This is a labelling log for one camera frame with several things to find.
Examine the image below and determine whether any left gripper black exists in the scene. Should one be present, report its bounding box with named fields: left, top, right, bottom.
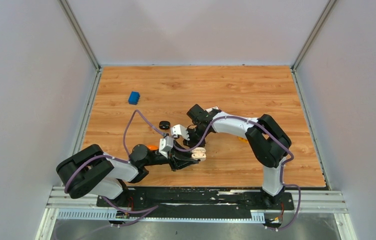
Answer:
left=143, top=140, right=199, bottom=172

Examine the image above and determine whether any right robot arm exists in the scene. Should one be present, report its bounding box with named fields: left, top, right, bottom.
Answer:
left=184, top=104, right=293, bottom=209

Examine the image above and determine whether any white earbud charging case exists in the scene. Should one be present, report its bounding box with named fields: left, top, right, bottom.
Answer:
left=191, top=147, right=206, bottom=162

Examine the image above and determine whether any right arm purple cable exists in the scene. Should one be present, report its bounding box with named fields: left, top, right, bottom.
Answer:
left=174, top=115, right=302, bottom=232

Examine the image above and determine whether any blue toy block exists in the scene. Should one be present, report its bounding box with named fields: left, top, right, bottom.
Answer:
left=128, top=91, right=140, bottom=105

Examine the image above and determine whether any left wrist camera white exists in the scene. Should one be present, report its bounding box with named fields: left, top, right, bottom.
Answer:
left=158, top=135, right=174, bottom=158

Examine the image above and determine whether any orange green toy block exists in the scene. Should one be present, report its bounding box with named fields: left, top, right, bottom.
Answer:
left=147, top=145, right=159, bottom=151

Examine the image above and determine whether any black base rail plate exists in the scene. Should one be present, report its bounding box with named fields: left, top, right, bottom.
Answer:
left=111, top=186, right=294, bottom=220

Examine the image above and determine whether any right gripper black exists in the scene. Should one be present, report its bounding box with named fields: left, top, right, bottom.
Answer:
left=182, top=126, right=210, bottom=152

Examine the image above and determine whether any red pink small box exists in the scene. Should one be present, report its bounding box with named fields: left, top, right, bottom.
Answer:
left=206, top=106, right=220, bottom=112

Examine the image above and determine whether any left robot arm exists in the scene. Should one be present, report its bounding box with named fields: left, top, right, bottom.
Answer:
left=56, top=144, right=206, bottom=207

